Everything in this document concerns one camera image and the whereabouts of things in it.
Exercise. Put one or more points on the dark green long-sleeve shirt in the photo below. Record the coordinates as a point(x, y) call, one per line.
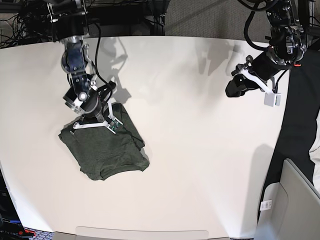
point(101, 153)

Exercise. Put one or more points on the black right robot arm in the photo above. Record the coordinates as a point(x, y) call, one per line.
point(92, 103)

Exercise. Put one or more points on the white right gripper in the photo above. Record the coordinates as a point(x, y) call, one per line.
point(110, 122)

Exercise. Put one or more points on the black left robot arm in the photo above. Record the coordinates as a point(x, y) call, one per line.
point(286, 47)

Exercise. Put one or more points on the white barcode label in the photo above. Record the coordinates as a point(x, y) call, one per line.
point(265, 205)

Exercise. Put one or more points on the black aluminium frame post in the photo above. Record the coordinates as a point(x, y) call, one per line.
point(158, 12)

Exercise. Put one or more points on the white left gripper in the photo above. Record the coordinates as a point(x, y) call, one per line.
point(255, 73)

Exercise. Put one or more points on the black box with orange print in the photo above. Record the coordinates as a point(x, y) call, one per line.
point(11, 227)

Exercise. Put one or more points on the dark grey cloth sheet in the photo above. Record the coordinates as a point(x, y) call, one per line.
point(298, 128)

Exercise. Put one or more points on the white cloth pile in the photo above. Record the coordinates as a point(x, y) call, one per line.
point(314, 154)

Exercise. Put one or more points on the grey plastic bin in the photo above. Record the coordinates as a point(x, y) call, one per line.
point(295, 212)

